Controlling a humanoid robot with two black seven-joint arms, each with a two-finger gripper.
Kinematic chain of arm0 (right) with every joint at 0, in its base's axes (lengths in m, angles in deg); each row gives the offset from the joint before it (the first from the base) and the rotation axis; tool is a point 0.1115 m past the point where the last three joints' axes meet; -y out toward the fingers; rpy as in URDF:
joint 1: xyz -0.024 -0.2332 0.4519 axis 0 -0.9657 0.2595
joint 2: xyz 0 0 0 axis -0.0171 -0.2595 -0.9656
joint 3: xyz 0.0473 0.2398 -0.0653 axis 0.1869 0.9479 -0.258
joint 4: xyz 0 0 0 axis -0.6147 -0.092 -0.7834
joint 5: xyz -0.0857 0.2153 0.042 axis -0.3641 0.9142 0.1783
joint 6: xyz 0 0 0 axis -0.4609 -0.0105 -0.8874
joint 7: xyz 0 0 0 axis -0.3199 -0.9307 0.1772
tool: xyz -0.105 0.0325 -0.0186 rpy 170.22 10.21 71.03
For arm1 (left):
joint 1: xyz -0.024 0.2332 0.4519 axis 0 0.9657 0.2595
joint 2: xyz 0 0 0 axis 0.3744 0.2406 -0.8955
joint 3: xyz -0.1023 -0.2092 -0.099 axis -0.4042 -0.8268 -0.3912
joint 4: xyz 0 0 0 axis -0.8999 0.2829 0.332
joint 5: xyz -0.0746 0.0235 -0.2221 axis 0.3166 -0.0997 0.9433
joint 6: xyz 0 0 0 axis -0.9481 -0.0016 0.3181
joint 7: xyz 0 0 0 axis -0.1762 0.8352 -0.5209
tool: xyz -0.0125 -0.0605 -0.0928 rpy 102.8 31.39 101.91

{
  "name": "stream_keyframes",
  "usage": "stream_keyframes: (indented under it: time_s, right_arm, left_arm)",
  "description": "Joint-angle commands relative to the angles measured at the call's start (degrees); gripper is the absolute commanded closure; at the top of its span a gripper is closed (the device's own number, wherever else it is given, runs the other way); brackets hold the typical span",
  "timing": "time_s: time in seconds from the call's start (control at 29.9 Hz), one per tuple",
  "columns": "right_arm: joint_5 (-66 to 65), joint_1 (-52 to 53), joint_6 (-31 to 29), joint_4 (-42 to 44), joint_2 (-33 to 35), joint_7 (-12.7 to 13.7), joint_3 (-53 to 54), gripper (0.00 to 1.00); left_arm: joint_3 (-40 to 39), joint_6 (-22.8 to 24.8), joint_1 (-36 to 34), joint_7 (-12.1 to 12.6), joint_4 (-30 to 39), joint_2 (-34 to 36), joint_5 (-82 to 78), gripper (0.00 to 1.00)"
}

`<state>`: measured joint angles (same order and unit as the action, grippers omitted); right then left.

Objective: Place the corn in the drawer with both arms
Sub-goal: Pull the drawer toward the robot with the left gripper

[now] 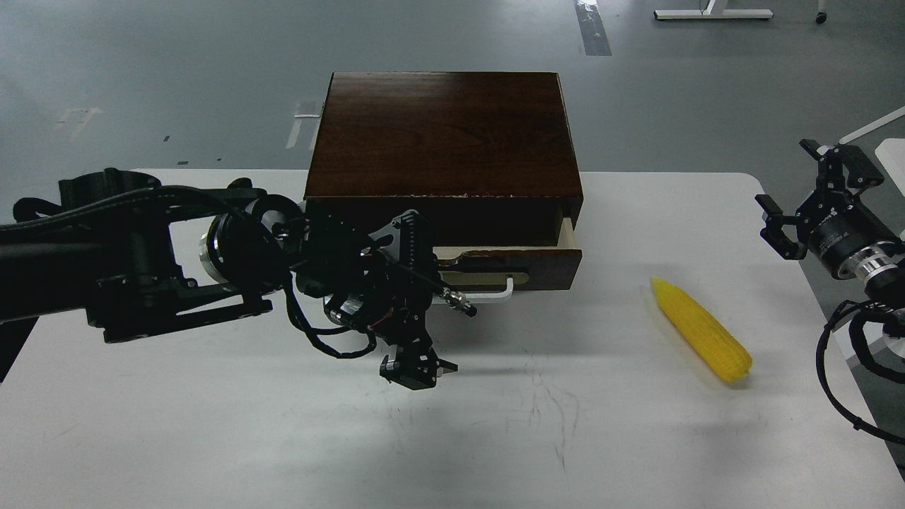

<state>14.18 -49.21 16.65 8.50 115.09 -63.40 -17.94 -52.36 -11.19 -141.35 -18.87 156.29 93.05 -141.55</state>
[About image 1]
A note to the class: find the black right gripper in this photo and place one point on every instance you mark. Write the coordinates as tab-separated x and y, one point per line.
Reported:
845	236

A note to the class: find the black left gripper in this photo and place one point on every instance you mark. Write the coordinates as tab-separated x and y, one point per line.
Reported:
393	307

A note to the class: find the wooden drawer with white handle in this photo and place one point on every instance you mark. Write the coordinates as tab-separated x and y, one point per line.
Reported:
489	269

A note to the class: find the yellow corn cob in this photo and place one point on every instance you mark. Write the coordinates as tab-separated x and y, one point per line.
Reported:
713	343

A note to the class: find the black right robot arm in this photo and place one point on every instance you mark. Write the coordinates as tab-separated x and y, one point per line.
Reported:
883	305

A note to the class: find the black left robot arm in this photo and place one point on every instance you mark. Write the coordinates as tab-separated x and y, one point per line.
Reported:
143	259

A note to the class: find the white desk leg base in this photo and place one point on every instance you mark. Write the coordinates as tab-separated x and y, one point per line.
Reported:
713	11

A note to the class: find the dark wooden cabinet box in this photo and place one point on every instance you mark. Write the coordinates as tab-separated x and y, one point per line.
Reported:
486	156

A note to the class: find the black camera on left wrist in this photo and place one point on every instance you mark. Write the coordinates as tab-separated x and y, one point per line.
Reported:
407	244

